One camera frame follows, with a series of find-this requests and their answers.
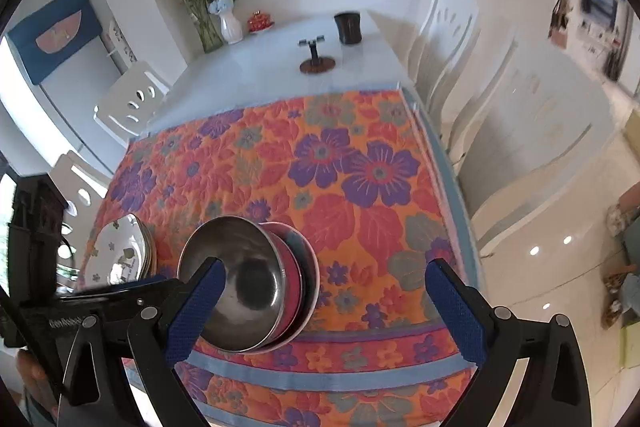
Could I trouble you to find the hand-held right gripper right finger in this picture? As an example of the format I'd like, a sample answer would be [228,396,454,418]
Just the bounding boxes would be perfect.
[424,258,596,427]

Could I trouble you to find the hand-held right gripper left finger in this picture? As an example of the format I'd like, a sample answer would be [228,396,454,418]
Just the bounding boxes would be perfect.
[57,257,227,427]

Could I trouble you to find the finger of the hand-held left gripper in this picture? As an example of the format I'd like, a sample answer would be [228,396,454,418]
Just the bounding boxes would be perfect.
[60,277,186,330]

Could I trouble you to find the small octagonal green-print plate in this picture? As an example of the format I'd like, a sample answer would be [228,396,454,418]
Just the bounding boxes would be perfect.
[82,213,151,290]

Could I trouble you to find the small steel bowl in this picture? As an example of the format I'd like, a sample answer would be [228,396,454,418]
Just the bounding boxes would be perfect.
[177,215,303,354]

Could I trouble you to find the pink plastic bowl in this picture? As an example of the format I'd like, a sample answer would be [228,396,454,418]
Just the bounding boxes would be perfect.
[260,221,321,348]

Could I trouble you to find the orange floral tablecloth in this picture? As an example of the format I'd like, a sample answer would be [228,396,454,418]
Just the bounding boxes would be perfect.
[75,89,483,427]

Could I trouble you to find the white rack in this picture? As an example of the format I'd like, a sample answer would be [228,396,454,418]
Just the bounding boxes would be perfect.
[102,19,138,68]

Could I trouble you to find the black holder stand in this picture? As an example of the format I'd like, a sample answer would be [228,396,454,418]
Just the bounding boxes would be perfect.
[298,36,337,75]

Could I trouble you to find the glass vase with dried stems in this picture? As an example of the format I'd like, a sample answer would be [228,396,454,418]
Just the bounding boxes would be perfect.
[146,0,226,54]

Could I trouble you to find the red lidded container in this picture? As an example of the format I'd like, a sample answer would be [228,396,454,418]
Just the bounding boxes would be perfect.
[247,9,276,34]

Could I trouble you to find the black cup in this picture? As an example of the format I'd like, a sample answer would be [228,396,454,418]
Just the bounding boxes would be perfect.
[334,11,362,45]

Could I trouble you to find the blue wall poster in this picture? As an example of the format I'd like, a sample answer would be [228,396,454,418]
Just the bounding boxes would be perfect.
[6,0,103,85]

